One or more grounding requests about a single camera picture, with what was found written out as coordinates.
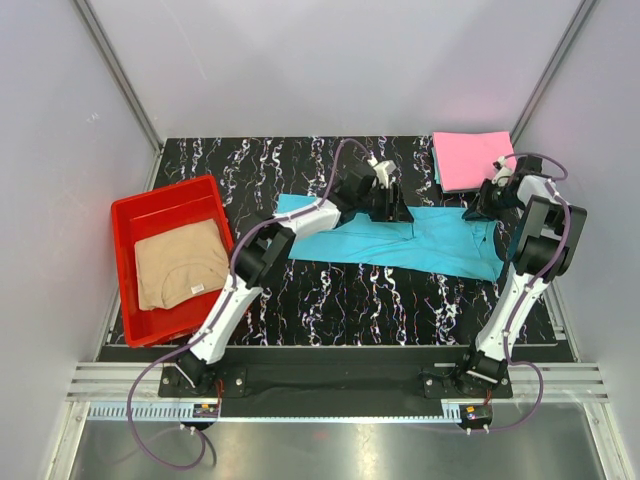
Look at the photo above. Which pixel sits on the red plastic bin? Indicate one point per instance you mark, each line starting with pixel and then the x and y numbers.
pixel 138 217

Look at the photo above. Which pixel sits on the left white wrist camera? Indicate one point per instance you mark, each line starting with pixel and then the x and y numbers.
pixel 383 170

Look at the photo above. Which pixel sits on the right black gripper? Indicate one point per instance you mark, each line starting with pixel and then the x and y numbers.
pixel 479 206

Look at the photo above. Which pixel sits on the aluminium rail frame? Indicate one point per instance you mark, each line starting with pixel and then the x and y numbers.
pixel 333 311

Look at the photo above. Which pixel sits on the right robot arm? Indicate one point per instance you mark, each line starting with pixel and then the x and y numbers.
pixel 542 248

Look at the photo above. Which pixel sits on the pink folded t shirt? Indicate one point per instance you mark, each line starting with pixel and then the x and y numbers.
pixel 466 160

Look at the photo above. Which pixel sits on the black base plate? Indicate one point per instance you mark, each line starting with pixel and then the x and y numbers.
pixel 317 382

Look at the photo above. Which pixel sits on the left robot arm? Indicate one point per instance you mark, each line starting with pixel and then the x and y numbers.
pixel 261 255

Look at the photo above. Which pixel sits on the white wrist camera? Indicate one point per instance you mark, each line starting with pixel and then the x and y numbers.
pixel 383 170
pixel 503 172

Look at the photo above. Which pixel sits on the beige folded t shirt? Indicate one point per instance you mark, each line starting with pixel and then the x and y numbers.
pixel 180 264

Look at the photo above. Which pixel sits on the turquoise t shirt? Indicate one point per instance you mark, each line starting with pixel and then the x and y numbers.
pixel 437 241

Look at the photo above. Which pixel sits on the teal folded t shirt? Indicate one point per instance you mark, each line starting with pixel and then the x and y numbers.
pixel 437 175

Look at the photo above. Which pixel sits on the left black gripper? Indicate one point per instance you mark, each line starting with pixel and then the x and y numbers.
pixel 391 212

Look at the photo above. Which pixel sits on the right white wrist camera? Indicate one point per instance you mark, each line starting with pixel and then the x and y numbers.
pixel 503 172

